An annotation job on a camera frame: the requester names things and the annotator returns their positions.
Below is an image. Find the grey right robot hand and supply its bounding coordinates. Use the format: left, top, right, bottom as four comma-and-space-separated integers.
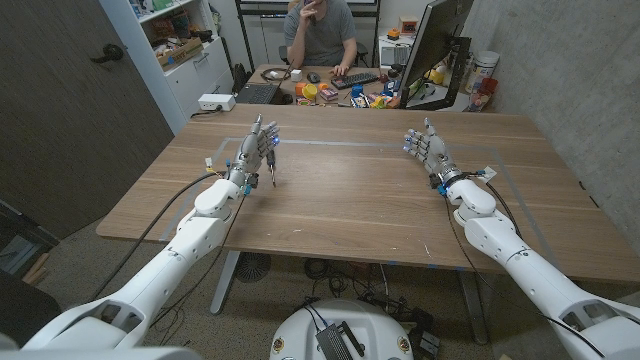
402, 117, 469, 190

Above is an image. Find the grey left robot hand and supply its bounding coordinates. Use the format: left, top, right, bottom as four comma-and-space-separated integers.
227, 113, 281, 189

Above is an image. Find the black blue handled screwdriver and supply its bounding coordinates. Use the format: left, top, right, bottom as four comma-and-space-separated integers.
265, 148, 278, 189

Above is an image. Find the black laptop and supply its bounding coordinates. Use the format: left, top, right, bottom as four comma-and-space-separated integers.
234, 82, 282, 106

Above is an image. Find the white power strip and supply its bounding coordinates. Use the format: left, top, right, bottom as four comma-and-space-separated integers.
197, 93, 237, 113

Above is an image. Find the red clear container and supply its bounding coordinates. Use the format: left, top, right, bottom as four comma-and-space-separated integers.
468, 76, 500, 113

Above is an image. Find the white shelf cabinet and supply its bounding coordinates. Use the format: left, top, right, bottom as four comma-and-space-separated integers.
99, 0, 236, 136

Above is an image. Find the white plastic bucket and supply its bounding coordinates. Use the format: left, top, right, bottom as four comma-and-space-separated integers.
464, 50, 501, 95

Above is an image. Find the black keyboard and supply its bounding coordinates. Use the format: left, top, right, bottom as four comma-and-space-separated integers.
330, 71, 381, 91

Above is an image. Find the black computer monitor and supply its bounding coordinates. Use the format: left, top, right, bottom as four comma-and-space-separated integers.
398, 0, 475, 112

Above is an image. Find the cardboard box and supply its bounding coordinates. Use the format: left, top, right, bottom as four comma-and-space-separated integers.
156, 36, 205, 73

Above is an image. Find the orange wooden box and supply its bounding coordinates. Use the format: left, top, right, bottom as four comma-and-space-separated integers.
397, 15, 420, 36

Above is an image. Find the grey table leg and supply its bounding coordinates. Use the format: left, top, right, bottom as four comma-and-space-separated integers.
209, 249, 242, 316

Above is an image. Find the person in grey shirt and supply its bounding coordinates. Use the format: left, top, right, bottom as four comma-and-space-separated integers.
283, 0, 359, 77

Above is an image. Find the dark wood door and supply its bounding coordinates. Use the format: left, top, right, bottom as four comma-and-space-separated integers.
0, 0, 176, 241

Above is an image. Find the white robot torso base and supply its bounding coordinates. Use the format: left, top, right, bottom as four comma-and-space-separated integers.
269, 298, 415, 360

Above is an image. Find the black box on torso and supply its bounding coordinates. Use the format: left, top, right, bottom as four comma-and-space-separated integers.
314, 321, 369, 360

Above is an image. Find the coiled black cable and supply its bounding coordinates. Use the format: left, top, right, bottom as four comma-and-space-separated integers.
259, 66, 292, 83

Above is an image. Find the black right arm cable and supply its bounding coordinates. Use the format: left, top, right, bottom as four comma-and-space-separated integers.
441, 193, 607, 359

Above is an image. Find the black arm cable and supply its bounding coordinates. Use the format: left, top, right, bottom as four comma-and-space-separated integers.
91, 171, 227, 302
441, 193, 607, 359

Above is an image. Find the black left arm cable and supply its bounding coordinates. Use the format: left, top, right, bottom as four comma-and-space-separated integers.
91, 171, 227, 302

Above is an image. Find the black door handle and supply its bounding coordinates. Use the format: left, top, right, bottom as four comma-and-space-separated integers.
89, 43, 125, 65

